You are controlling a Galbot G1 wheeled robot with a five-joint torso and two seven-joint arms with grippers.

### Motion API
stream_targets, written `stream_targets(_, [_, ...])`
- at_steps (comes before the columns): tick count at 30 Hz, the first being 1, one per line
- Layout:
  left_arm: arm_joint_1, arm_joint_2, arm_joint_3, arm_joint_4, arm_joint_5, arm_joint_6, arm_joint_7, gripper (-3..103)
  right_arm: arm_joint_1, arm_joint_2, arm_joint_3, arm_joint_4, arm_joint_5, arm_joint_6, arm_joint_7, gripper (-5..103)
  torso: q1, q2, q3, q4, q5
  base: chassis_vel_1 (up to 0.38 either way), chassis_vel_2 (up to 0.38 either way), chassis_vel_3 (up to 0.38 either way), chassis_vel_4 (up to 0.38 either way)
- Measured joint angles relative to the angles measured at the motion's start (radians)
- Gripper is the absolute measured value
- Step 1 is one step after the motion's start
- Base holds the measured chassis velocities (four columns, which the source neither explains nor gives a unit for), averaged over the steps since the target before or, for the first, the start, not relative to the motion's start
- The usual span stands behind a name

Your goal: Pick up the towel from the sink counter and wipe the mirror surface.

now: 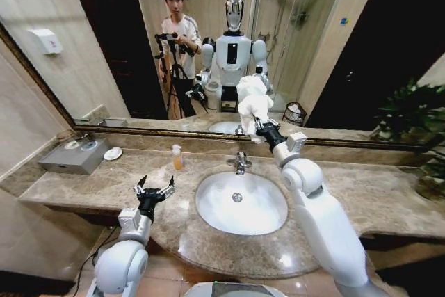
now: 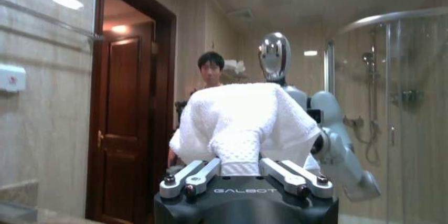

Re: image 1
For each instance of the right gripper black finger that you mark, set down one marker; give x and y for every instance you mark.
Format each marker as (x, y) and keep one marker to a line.
(273, 122)
(259, 124)

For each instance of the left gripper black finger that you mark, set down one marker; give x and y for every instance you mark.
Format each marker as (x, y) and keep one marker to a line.
(140, 187)
(168, 190)

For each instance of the white towel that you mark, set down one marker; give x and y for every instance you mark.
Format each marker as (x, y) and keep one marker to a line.
(252, 100)

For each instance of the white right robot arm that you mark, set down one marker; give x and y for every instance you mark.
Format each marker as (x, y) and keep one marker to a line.
(323, 220)

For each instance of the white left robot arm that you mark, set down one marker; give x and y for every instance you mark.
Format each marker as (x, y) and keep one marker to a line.
(118, 269)

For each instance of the white oval sink basin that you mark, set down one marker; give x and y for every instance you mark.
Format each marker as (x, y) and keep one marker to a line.
(222, 213)

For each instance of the orange liquid soap bottle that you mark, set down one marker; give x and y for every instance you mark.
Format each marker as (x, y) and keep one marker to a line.
(178, 161)

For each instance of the chrome faucet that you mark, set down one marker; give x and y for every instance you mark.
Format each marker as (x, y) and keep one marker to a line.
(240, 163)

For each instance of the white soap dish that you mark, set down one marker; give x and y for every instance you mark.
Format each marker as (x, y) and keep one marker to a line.
(113, 153)

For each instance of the grey metal tissue box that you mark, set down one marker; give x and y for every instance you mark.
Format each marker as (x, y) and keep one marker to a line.
(74, 158)

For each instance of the white robot front shell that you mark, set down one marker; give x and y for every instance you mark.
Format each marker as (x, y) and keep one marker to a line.
(236, 290)

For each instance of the green potted plant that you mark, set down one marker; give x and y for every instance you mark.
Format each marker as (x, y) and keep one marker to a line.
(413, 109)

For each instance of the large framed wall mirror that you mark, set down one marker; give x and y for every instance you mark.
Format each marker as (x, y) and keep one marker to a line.
(382, 50)

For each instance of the white wall dispenser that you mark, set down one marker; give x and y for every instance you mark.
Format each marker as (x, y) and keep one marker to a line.
(46, 41)

